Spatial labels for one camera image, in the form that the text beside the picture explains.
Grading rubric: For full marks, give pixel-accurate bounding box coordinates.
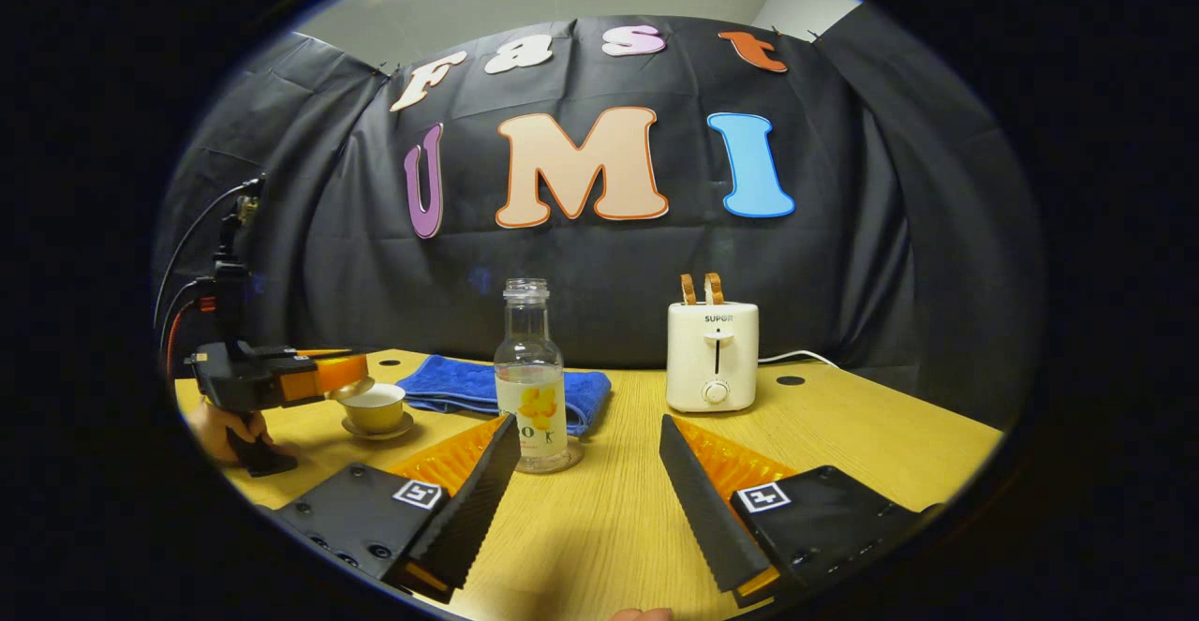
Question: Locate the round cork coaster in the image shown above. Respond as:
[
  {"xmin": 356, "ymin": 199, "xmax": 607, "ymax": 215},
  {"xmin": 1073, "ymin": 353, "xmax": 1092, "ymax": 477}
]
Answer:
[{"xmin": 513, "ymin": 436, "xmax": 585, "ymax": 475}]

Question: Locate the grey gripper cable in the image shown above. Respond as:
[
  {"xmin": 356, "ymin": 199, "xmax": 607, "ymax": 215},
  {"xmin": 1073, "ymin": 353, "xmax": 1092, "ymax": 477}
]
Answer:
[{"xmin": 153, "ymin": 176, "xmax": 268, "ymax": 330}]

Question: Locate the cream porcelain saucer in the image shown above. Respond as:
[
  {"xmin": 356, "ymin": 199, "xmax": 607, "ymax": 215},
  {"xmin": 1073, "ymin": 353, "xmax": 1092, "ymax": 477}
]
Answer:
[{"xmin": 341, "ymin": 412, "xmax": 416, "ymax": 442}]

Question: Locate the clear glass water bottle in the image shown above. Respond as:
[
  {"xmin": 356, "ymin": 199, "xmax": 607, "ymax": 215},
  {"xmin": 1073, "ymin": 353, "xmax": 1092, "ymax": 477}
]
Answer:
[{"xmin": 494, "ymin": 277, "xmax": 570, "ymax": 472}]

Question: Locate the white toaster power cable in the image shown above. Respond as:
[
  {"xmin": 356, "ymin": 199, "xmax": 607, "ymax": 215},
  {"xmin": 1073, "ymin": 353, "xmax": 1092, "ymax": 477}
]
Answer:
[{"xmin": 757, "ymin": 349, "xmax": 841, "ymax": 371}]

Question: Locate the black backdrop cloth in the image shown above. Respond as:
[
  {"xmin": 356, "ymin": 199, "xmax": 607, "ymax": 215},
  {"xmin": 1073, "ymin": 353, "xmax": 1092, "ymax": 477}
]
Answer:
[{"xmin": 155, "ymin": 3, "xmax": 1048, "ymax": 430}]

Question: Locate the cream porcelain teacup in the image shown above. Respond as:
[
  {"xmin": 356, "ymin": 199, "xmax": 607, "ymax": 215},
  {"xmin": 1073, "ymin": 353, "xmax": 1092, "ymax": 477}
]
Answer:
[{"xmin": 339, "ymin": 383, "xmax": 407, "ymax": 435}]

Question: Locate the white toaster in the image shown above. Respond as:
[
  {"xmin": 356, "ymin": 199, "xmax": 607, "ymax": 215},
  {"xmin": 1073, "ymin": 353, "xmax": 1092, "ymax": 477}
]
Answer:
[{"xmin": 666, "ymin": 301, "xmax": 760, "ymax": 414}]

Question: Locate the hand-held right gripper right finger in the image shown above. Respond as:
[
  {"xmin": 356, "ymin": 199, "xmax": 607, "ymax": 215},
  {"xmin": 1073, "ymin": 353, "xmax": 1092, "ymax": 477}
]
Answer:
[{"xmin": 659, "ymin": 413, "xmax": 947, "ymax": 608}]

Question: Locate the folded blue towel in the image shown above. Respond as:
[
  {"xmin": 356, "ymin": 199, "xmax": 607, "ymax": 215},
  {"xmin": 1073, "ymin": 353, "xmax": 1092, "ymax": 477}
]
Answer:
[{"xmin": 395, "ymin": 354, "xmax": 613, "ymax": 437}]

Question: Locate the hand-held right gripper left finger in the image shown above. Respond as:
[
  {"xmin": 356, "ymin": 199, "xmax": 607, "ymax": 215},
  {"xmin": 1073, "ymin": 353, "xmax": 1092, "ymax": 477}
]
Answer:
[{"xmin": 272, "ymin": 412, "xmax": 522, "ymax": 605}]

